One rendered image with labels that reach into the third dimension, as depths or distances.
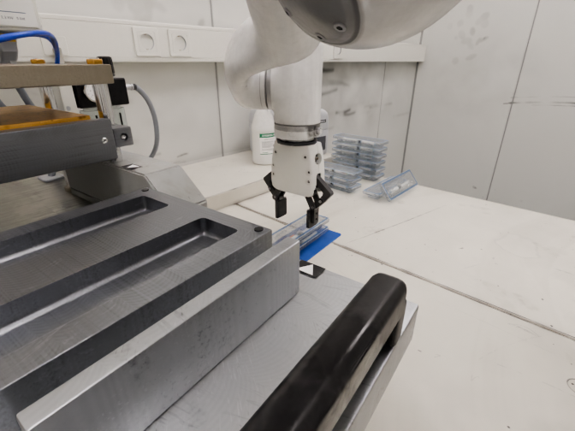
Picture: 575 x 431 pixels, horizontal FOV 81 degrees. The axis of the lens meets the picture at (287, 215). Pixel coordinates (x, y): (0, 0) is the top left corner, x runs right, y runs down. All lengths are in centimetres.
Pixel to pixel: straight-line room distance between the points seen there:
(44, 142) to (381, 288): 34
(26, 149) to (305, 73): 39
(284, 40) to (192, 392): 37
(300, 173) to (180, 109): 65
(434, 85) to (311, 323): 240
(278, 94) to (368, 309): 48
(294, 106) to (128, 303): 46
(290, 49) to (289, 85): 14
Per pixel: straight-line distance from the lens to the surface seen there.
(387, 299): 17
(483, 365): 55
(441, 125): 255
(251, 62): 50
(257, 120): 113
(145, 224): 29
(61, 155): 42
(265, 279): 20
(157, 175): 41
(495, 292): 70
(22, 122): 42
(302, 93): 59
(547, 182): 249
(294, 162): 62
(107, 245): 27
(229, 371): 19
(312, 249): 72
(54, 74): 43
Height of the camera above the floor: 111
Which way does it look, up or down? 25 degrees down
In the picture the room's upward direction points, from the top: straight up
